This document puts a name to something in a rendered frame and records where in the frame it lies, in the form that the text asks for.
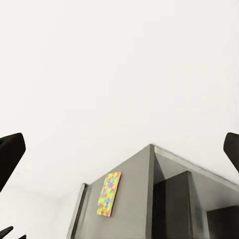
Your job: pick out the jigsaw puzzle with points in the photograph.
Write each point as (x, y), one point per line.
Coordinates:
(108, 194)

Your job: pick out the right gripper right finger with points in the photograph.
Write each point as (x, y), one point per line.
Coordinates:
(231, 148)

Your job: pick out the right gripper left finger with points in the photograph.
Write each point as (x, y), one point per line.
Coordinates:
(12, 148)

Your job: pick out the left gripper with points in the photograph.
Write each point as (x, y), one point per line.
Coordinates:
(6, 231)

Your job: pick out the desk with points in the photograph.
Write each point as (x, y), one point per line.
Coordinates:
(159, 196)

